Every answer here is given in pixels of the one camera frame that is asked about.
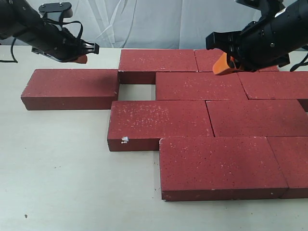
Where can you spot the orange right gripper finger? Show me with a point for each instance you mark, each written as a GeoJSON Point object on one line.
{"type": "Point", "coordinates": [226, 64]}

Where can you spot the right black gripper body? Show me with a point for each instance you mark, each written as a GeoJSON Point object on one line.
{"type": "Point", "coordinates": [268, 41]}

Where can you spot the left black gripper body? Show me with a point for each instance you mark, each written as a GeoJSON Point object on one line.
{"type": "Point", "coordinates": [51, 39]}

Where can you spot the red brick top back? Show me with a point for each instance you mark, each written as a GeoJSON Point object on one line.
{"type": "Point", "coordinates": [71, 89]}

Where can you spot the red brick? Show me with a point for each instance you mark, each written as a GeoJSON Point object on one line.
{"type": "Point", "coordinates": [140, 125]}
{"type": "Point", "coordinates": [292, 156]}
{"type": "Point", "coordinates": [198, 86]}
{"type": "Point", "coordinates": [276, 86]}
{"type": "Point", "coordinates": [219, 168]}
{"type": "Point", "coordinates": [205, 59]}
{"type": "Point", "coordinates": [267, 118]}
{"type": "Point", "coordinates": [71, 89]}
{"type": "Point", "coordinates": [140, 66]}

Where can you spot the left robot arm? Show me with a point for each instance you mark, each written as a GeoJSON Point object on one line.
{"type": "Point", "coordinates": [9, 24]}

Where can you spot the blue-grey backdrop cloth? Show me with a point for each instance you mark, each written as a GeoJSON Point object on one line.
{"type": "Point", "coordinates": [157, 24]}

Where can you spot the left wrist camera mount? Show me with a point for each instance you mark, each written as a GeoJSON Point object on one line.
{"type": "Point", "coordinates": [56, 12]}

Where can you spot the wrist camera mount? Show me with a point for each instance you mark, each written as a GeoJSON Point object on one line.
{"type": "Point", "coordinates": [268, 8]}
{"type": "Point", "coordinates": [56, 12]}

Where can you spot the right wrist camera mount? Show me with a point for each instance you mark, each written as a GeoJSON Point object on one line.
{"type": "Point", "coordinates": [268, 8]}

